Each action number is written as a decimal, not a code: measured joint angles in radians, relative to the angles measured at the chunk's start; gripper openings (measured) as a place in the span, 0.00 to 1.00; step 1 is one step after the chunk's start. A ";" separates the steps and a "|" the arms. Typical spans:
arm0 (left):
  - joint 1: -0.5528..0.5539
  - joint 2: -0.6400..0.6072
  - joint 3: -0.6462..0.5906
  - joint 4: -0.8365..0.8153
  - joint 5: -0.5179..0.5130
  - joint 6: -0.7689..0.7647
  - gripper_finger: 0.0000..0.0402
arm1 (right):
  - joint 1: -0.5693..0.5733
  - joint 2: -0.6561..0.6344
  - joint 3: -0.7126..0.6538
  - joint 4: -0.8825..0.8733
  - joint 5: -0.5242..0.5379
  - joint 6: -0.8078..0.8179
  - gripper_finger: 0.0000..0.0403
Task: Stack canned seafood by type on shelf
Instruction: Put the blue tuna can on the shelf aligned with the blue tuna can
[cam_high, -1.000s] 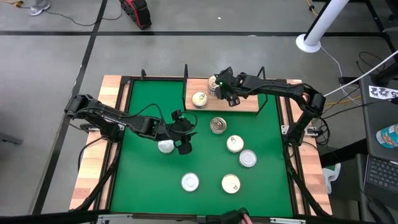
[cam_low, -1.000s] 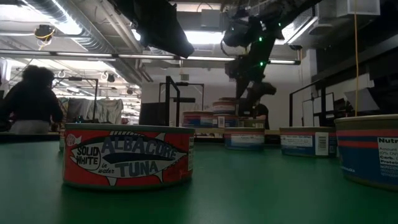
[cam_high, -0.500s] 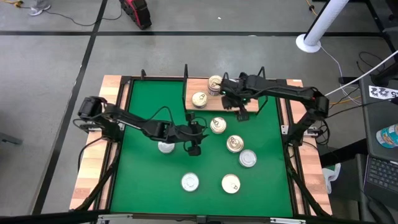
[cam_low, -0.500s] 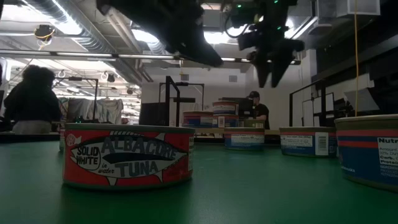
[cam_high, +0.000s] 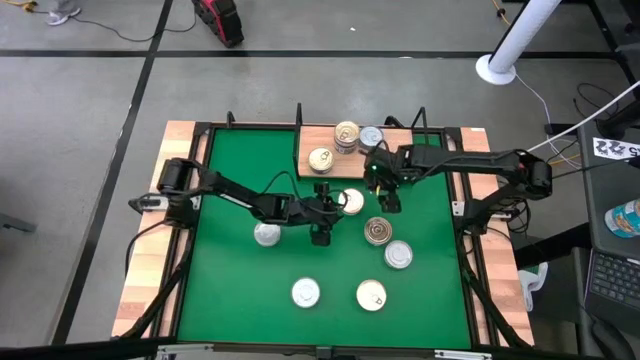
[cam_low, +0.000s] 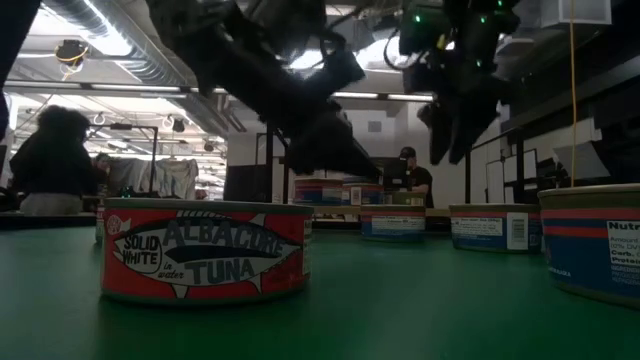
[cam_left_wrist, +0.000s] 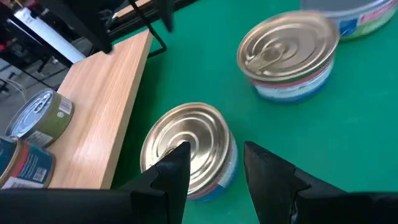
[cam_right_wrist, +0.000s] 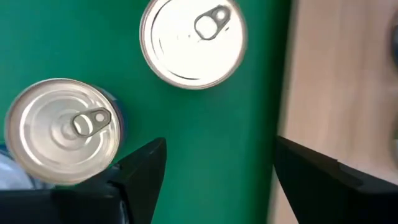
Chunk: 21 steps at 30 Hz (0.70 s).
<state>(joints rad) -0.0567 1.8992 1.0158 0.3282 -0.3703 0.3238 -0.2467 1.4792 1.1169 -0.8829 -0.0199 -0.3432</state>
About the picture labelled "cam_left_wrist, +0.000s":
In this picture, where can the green label seafood can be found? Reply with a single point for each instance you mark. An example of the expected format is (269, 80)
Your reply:
(31, 112)

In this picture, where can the wooden shelf board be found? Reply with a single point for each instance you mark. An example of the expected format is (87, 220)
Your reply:
(102, 109)

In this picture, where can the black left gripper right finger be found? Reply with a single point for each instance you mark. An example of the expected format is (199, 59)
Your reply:
(280, 193)

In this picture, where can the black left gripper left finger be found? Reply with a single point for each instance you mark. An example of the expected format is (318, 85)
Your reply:
(168, 186)

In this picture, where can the blue red-banded seafood can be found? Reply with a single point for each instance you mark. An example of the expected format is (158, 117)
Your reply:
(199, 124)
(6, 155)
(286, 49)
(34, 168)

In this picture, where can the green table mat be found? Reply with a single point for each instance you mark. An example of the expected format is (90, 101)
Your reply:
(311, 140)

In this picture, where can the black table frame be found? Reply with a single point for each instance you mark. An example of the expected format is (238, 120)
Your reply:
(136, 21)

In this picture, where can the pale green label tuna can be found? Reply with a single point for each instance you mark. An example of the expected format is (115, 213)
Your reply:
(357, 18)

